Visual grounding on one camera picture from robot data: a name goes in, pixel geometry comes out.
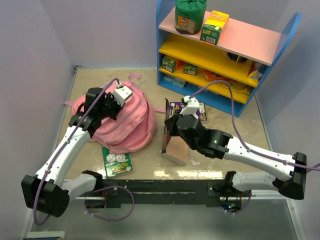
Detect purple comic book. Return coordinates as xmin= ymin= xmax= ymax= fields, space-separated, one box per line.
xmin=169 ymin=101 xmax=208 ymax=121

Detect Tale of Two Cities book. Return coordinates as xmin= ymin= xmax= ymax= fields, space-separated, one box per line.
xmin=161 ymin=98 xmax=189 ymax=165

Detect pink student backpack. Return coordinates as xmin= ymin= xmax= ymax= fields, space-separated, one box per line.
xmin=59 ymin=78 xmax=164 ymax=154

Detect green coin book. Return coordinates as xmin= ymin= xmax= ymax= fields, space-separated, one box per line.
xmin=101 ymin=146 xmax=133 ymax=179

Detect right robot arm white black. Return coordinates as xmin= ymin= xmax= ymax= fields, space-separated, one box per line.
xmin=164 ymin=114 xmax=307 ymax=200

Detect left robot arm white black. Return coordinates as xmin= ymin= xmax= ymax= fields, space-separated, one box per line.
xmin=21 ymin=85 xmax=132 ymax=218

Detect orange yellow snack bag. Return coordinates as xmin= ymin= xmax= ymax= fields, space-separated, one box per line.
xmin=204 ymin=69 xmax=252 ymax=95

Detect clear blue plastic boxes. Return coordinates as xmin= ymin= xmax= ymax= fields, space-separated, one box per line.
xmin=163 ymin=74 xmax=186 ymax=89

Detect green small box right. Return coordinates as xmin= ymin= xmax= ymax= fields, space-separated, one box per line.
xmin=182 ymin=63 xmax=198 ymax=76

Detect green small box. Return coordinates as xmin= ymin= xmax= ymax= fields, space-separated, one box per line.
xmin=182 ymin=63 xmax=198 ymax=76
xmin=161 ymin=55 xmax=177 ymax=73

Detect green small box left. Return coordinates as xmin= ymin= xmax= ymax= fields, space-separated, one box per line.
xmin=161 ymin=55 xmax=177 ymax=73

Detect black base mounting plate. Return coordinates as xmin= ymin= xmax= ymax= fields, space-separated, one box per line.
xmin=74 ymin=178 xmax=253 ymax=209

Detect blue yellow pink shelf unit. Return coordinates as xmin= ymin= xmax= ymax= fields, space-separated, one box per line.
xmin=156 ymin=0 xmax=301 ymax=117

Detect black bowl on shelf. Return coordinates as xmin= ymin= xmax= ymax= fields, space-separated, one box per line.
xmin=227 ymin=52 xmax=248 ymax=63

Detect small packet on shelf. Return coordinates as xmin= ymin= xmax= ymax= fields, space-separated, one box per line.
xmin=247 ymin=61 xmax=266 ymax=81

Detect yellow green carton box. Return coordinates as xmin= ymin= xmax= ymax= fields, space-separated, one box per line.
xmin=200 ymin=10 xmax=230 ymax=46

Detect green wrapped jar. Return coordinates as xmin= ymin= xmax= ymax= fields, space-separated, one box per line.
xmin=175 ymin=0 xmax=207 ymax=35

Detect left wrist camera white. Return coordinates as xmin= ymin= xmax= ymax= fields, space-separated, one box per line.
xmin=112 ymin=86 xmax=133 ymax=107

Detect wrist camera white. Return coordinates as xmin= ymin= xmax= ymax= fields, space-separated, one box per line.
xmin=112 ymin=86 xmax=133 ymax=107
xmin=180 ymin=95 xmax=200 ymax=116

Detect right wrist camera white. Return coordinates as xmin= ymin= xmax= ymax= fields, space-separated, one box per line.
xmin=180 ymin=95 xmax=200 ymax=116

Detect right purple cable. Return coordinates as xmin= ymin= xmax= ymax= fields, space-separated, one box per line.
xmin=188 ymin=80 xmax=320 ymax=216

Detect purple cable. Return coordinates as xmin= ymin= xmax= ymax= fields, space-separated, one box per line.
xmin=32 ymin=77 xmax=136 ymax=226
xmin=188 ymin=80 xmax=320 ymax=216

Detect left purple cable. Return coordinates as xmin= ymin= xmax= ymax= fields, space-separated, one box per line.
xmin=32 ymin=77 xmax=136 ymax=226

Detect aluminium frame rail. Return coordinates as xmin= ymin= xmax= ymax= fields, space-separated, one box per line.
xmin=60 ymin=179 xmax=289 ymax=199

